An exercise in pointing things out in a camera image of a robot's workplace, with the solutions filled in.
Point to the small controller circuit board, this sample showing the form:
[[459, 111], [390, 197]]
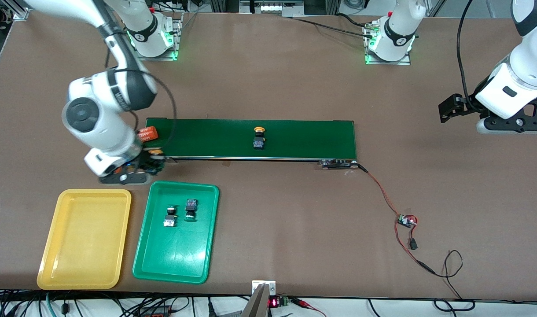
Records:
[[406, 220]]

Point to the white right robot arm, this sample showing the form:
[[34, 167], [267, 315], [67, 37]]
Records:
[[97, 119]]

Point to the red digit display module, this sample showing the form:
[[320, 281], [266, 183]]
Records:
[[274, 302]]

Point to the green plastic tray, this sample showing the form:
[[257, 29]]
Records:
[[176, 255]]

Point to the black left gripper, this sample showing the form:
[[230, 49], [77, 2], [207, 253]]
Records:
[[467, 104]]

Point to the red clip lead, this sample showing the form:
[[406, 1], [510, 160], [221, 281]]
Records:
[[301, 302]]

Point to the aluminium profile corner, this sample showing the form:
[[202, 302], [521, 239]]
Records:
[[20, 11]]

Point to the orange canister white print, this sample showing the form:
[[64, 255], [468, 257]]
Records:
[[148, 133]]

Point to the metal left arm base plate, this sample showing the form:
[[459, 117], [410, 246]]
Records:
[[400, 62]]

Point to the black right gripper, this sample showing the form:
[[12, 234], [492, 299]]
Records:
[[148, 163]]

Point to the yellow push button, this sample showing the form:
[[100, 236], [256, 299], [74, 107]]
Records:
[[259, 141], [156, 152]]

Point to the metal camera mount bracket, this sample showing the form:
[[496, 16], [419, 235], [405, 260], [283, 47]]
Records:
[[259, 304]]

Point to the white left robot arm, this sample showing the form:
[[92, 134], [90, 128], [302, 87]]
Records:
[[532, 57]]

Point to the aluminium frame structure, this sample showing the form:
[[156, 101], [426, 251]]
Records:
[[334, 5]]

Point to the red black power strip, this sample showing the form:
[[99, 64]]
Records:
[[156, 313]]

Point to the green push button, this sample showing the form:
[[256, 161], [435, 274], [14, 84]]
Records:
[[191, 207], [170, 211]]

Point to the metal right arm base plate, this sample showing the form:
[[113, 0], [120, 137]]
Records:
[[178, 44]]

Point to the green conveyor belt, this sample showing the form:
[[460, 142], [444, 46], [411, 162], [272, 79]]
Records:
[[295, 138]]

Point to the yellow plastic tray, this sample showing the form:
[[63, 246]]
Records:
[[83, 237]]

